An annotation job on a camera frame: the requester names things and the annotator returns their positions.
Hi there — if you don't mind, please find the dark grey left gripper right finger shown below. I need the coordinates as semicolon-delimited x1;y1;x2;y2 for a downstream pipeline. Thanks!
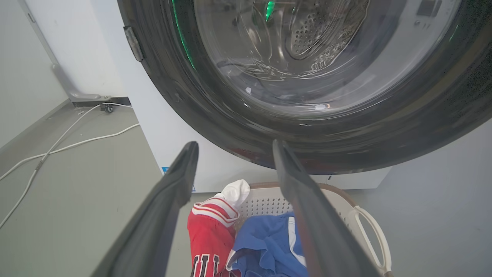
272;139;380;277

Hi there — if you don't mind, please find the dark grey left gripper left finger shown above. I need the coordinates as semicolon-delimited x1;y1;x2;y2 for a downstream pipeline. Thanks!
91;141;199;277

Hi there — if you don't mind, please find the white washing machine body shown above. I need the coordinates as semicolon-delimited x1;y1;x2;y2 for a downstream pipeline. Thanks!
91;0;392;193

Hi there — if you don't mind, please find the round washing machine door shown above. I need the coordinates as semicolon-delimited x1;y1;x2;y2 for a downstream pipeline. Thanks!
117;0;492;175

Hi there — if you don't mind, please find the white perforated laundry basket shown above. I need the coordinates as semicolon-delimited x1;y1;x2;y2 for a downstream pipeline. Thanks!
231;182;393;277

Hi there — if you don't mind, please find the red basketball jersey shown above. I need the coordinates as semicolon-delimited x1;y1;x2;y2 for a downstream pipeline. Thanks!
187;197;241;277

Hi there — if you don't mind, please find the blue garment with white trim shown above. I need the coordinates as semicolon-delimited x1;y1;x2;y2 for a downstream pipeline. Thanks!
226;212;309;277

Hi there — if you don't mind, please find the white cloth garment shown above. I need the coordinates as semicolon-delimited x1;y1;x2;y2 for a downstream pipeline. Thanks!
214;179;251;210

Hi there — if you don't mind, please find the white power cable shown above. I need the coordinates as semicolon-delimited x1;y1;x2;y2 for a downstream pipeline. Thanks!
0;102;133;181
0;123;140;229

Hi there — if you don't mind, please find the grey drain hose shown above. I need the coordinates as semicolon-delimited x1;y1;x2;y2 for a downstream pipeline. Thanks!
19;0;112;103

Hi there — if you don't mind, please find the grey door latch handle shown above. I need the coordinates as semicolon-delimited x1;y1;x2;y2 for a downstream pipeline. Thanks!
123;26;144;62

